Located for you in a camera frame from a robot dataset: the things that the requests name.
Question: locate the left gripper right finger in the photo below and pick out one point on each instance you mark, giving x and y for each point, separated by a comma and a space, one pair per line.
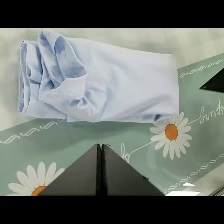
126, 180

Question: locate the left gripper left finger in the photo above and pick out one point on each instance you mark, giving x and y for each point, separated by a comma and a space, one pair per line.
80, 176

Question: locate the light blue shirt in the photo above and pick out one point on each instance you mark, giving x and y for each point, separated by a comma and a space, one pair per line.
120, 86

